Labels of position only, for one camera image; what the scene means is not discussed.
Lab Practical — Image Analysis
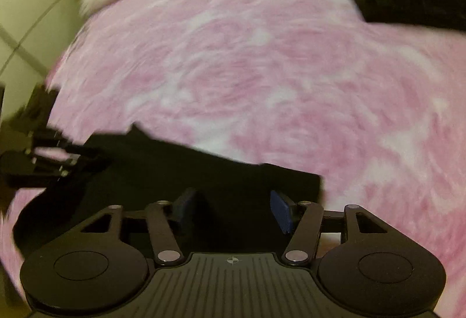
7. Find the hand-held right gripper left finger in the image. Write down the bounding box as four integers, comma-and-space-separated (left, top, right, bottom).
81, 188, 199, 265

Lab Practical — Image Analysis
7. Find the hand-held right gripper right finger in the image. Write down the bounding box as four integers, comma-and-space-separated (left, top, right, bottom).
270, 190, 387, 265

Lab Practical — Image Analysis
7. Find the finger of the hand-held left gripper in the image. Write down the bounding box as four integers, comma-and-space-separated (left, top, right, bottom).
6, 155, 112, 188
32, 127, 107, 159

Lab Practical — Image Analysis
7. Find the black sweater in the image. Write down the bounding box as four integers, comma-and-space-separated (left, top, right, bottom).
13, 122, 325, 258

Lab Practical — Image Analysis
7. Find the pink floral blanket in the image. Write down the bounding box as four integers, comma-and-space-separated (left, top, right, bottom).
0, 0, 466, 318

